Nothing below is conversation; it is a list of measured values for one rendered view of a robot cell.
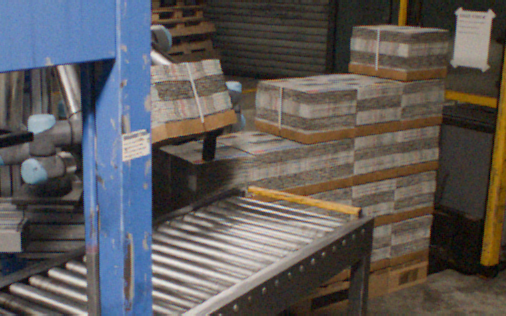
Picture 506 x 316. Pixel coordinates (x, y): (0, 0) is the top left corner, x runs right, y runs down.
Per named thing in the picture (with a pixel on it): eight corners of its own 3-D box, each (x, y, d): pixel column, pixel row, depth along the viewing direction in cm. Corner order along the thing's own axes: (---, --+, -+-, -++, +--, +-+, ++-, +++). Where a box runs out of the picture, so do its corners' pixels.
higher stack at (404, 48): (334, 269, 423) (349, 26, 388) (373, 258, 440) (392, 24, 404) (387, 294, 393) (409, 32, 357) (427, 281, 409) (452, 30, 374)
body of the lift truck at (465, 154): (400, 238, 473) (411, 107, 451) (459, 223, 503) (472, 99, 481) (498, 276, 418) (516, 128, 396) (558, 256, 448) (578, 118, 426)
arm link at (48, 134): (62, 111, 226) (63, 149, 229) (23, 114, 221) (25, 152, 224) (70, 116, 220) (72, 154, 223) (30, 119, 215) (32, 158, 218)
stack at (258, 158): (147, 320, 360) (145, 143, 337) (335, 269, 424) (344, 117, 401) (193, 355, 329) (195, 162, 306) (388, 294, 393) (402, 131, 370)
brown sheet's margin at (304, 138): (253, 128, 368) (254, 119, 367) (301, 122, 384) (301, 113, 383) (306, 144, 338) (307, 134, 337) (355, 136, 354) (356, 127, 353)
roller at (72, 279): (57, 280, 213) (56, 263, 211) (196, 328, 186) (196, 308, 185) (43, 286, 209) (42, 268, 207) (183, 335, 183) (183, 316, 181)
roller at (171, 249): (136, 247, 238) (136, 231, 237) (268, 285, 212) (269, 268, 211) (125, 252, 234) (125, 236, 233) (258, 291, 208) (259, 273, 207)
